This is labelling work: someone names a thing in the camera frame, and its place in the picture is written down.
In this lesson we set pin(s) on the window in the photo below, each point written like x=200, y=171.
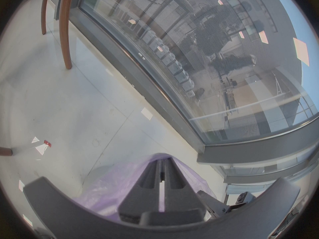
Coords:
x=211, y=71

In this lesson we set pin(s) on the purple plastic bag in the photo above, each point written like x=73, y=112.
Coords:
x=112, y=190

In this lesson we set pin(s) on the wooden chair with white cushions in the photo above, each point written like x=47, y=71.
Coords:
x=65, y=33

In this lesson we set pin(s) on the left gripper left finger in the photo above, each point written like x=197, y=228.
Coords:
x=147, y=198

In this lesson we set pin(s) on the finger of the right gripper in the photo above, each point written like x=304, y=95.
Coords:
x=215, y=207

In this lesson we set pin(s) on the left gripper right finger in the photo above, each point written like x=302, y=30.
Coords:
x=179, y=198

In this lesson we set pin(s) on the small red scrap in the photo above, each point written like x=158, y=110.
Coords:
x=47, y=144

